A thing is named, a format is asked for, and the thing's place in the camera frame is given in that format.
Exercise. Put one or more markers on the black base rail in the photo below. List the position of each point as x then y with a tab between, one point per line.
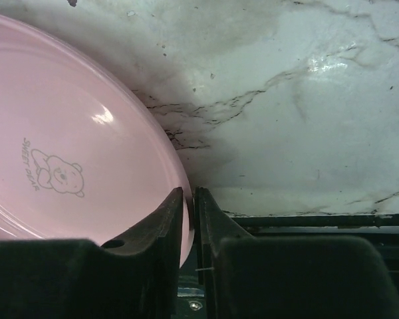
191	292

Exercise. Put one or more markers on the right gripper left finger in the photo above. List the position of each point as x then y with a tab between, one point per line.
134	275

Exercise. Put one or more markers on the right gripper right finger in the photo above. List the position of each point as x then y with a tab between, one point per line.
297	275

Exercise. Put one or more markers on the pink round bear plate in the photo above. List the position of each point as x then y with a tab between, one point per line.
80	155

